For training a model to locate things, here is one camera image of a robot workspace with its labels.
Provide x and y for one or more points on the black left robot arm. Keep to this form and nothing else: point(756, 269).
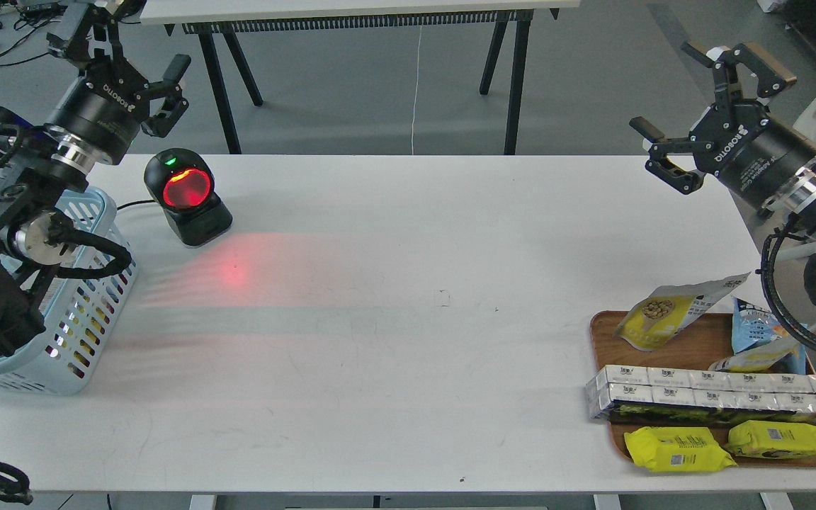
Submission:
point(36, 239)

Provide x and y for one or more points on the light blue plastic basket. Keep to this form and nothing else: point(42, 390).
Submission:
point(79, 315)

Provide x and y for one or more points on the blue snack bag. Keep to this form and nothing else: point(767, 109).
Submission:
point(757, 328)

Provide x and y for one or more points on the black barcode scanner red window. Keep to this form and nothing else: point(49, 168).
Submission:
point(180, 181)

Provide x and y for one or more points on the yellow wrapped snack pack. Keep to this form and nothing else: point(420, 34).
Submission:
point(772, 439)
point(677, 449)

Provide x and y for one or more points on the silver multipack snack box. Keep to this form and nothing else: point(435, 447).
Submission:
point(675, 396)

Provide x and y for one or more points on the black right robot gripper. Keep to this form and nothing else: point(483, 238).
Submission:
point(754, 154)

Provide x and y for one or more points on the yellow snack pouch under blue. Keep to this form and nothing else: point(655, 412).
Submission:
point(751, 360)

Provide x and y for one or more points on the yellow wrapped snack pack right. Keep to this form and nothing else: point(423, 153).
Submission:
point(772, 439)

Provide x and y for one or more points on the background table black legs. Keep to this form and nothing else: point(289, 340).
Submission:
point(205, 19)

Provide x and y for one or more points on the yellow grey bean snack pouch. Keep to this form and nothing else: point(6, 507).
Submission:
point(669, 310)

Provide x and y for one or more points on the yellow wrapped snack pack left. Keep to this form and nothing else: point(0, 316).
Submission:
point(677, 449)

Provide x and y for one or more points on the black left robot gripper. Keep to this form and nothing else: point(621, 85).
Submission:
point(99, 107)

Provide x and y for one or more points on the brown wooden tray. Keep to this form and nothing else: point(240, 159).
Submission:
point(705, 341)

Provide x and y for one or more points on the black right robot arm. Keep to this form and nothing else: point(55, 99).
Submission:
point(797, 198)

